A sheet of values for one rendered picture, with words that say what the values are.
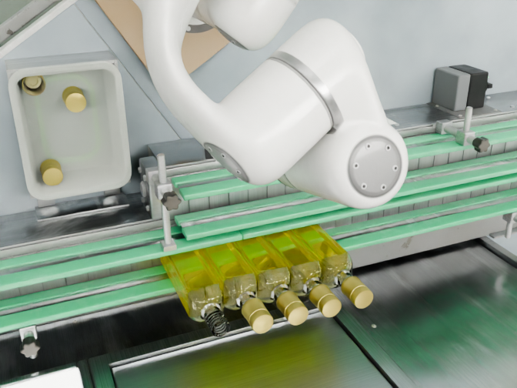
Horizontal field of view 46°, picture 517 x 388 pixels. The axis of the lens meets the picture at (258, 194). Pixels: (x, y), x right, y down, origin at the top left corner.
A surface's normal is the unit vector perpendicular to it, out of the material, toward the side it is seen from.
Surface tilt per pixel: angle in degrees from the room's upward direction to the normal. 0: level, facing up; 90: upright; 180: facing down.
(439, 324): 90
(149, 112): 0
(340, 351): 90
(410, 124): 90
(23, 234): 90
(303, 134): 14
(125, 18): 0
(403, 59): 0
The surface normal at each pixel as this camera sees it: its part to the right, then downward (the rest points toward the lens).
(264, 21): 0.46, 0.51
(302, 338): -0.01, -0.90
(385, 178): 0.39, 0.18
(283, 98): 0.07, -0.18
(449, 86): -0.92, 0.17
